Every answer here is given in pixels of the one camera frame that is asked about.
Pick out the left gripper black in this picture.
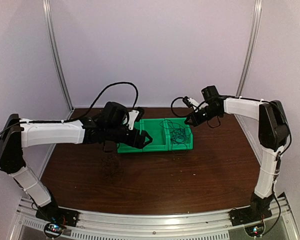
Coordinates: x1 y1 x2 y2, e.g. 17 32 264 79
105 124 153 149

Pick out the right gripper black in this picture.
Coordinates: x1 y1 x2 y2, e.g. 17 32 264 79
185 105 220 127

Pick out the dark blue wire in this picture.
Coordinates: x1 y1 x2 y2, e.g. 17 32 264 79
159 119 193 156

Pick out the green bin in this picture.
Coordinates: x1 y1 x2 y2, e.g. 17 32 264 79
164 117 194 151
117 143 143 154
142 118 169 153

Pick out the brown wire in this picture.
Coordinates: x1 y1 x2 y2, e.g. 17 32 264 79
99 154 125 183

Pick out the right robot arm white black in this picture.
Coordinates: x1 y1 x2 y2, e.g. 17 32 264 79
182 85 291 221

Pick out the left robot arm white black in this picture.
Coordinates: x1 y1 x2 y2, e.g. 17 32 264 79
0 101 153 222

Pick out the right circuit board with LEDs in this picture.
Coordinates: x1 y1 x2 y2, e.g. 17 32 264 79
244 223 265 238

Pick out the circuit board with leds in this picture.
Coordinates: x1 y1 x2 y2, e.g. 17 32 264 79
43 222 65 238
244 223 265 238

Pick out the left circuit board with LEDs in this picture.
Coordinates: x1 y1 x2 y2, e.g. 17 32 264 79
43 222 65 238

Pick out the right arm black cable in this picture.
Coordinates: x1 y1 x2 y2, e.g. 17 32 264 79
170 96 293 226

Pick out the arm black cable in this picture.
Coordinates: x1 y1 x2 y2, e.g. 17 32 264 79
0 81 140 171
170 96 293 226

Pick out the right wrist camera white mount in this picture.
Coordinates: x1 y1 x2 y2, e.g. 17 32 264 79
182 96 199 110

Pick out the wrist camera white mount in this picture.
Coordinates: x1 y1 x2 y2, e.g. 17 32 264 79
122 107 145 130
182 96 199 110

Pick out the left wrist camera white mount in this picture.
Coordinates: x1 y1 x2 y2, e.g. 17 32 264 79
122 107 145 130

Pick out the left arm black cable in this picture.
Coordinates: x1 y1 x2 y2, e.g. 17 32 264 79
0 81 140 171

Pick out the front aluminium rail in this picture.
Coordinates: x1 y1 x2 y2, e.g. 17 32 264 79
7 196 300 240

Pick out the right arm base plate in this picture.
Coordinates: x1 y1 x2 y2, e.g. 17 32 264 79
228 206 272 227

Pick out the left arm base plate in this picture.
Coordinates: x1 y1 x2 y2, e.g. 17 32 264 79
35 204 79 227

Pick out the right aluminium frame post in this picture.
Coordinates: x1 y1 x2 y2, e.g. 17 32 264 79
236 0 263 97

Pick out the aluminium frame post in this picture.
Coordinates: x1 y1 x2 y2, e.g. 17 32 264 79
236 0 263 97
42 0 74 111

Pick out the left aluminium frame post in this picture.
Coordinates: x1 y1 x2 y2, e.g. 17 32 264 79
42 0 74 111

